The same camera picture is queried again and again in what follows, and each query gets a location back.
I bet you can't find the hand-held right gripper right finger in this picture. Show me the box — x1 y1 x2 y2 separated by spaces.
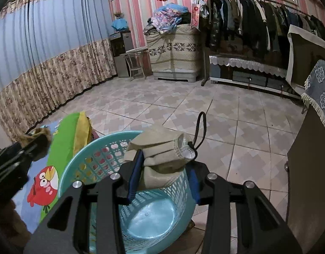
187 161 303 254

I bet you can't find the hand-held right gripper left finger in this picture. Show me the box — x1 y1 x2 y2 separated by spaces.
23 149 146 254

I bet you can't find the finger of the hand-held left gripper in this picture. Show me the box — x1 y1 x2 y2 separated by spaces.
12 136 51 162

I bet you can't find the brown paper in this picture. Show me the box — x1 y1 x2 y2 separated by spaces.
20 127 53 149

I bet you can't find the beige face mask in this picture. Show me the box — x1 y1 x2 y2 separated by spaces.
123 111 207 191

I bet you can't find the light blue plastic basket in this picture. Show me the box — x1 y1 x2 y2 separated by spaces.
57 130 205 254

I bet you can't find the person's left forearm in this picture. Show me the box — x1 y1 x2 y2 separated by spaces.
0 198 31 244

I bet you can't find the cartoon bird play mat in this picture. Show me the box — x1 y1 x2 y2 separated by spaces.
13 112 99 233

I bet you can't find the blue and floral curtain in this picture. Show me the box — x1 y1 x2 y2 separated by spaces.
0 0 118 141

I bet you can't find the small round side table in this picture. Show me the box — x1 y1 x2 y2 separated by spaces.
120 47 150 81

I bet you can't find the dark wooden cabinet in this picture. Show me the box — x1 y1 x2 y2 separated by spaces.
285 106 325 254

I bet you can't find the grey water dispenser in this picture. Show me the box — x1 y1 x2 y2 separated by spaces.
110 30 132 78

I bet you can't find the metal clothes rack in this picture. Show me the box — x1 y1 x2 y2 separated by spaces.
196 0 325 86

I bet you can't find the low cabinet with lace cloth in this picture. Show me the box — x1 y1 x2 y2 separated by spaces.
209 54 302 97

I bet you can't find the cabinet under patterned cloth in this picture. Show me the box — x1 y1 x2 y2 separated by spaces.
145 24 201 82

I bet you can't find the blue covered water bottle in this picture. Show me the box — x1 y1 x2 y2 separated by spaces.
111 18 130 32

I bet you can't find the blue fringed floral cloth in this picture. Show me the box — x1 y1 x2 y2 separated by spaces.
300 59 325 145

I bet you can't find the pile of folded bedding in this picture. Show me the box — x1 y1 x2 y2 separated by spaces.
144 3 192 34

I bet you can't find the red paper bag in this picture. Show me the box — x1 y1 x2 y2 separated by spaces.
190 3 200 29

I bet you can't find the white framed dark panel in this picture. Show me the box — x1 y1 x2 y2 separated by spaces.
287 24 325 96

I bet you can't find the row of hanging dark clothes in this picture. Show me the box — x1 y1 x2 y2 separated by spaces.
202 0 325 59

